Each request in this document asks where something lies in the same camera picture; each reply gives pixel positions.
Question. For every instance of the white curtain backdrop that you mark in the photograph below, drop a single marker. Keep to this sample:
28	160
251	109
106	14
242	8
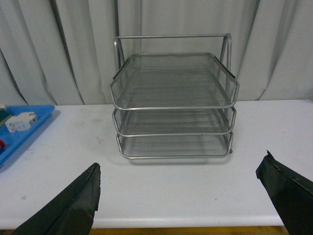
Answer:
60	52

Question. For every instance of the white circuit breaker block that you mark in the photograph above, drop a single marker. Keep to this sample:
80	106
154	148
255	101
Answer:
22	122

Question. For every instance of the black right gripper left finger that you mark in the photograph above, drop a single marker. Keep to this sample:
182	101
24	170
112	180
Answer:
71	212

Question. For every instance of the blue plastic tray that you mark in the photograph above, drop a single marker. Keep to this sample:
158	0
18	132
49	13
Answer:
14	140

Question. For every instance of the green knife switch block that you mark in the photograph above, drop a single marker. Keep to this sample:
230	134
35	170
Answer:
4	114

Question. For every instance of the red emergency stop button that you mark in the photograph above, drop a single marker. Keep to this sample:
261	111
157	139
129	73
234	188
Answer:
2	144

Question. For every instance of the silver three-tier mesh rack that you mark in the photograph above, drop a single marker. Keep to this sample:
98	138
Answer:
174	105

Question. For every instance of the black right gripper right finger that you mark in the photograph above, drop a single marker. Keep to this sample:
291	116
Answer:
290	193

